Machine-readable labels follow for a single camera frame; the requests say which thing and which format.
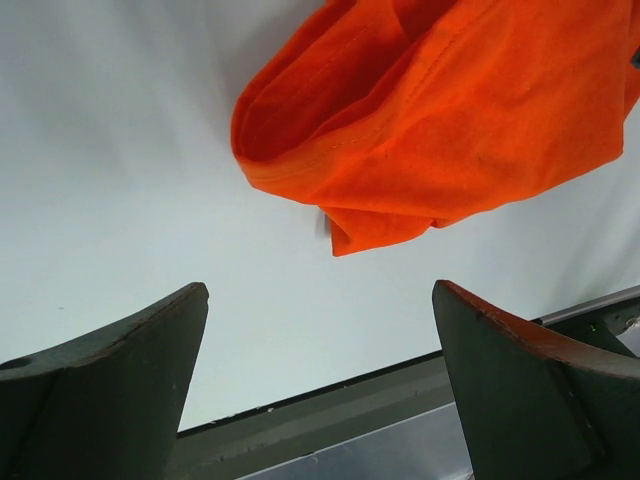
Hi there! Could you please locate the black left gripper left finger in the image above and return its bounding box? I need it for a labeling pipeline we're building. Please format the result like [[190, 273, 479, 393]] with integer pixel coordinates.
[[1, 282, 209, 479]]

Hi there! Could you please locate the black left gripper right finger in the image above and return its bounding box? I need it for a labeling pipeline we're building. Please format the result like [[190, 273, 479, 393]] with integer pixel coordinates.
[[432, 280, 639, 479]]

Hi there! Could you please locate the orange t shirt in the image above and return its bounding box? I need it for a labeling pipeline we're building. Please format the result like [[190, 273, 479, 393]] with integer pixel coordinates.
[[230, 0, 639, 256]]

